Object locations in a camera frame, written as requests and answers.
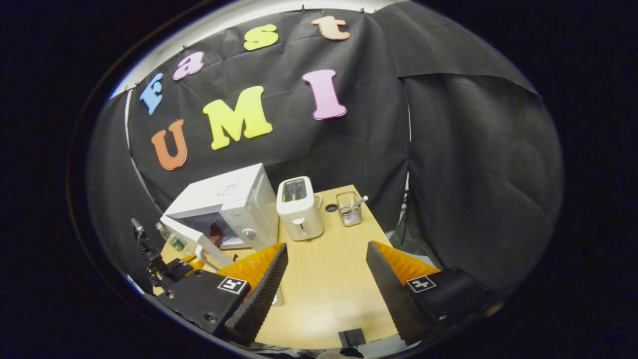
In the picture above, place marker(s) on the black table edge clip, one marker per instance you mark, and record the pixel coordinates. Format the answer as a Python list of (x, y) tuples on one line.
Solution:
[(352, 337)]

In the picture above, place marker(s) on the white toaster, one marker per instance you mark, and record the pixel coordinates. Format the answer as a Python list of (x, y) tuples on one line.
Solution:
[(299, 214)]

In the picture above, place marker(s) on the white rectangular tray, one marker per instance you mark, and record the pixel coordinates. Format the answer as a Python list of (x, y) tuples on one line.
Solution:
[(278, 298)]

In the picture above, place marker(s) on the small black round disc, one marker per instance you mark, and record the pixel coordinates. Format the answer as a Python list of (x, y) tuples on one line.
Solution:
[(331, 207)]

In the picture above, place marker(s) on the glass bottle with green label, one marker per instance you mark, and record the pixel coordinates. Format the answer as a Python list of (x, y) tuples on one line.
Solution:
[(172, 238)]

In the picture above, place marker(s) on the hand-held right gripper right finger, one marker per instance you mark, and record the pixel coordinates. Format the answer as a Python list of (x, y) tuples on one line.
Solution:
[(396, 299)]

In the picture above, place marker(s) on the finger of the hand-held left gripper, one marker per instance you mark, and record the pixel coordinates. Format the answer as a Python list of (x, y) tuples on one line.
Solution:
[(192, 260)]

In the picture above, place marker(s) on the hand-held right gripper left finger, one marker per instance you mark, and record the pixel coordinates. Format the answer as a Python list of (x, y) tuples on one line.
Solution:
[(261, 294)]

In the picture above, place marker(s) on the metal mesh utensil holder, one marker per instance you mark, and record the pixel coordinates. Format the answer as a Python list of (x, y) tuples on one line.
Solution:
[(349, 212)]

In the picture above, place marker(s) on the black backdrop cloth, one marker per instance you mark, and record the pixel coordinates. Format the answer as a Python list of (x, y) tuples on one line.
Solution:
[(448, 174)]

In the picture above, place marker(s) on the brown meat piece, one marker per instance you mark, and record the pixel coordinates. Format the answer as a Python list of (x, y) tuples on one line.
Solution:
[(215, 233)]

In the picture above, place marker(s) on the white microwave oven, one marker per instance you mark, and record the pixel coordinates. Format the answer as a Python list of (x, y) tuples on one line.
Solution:
[(234, 194)]

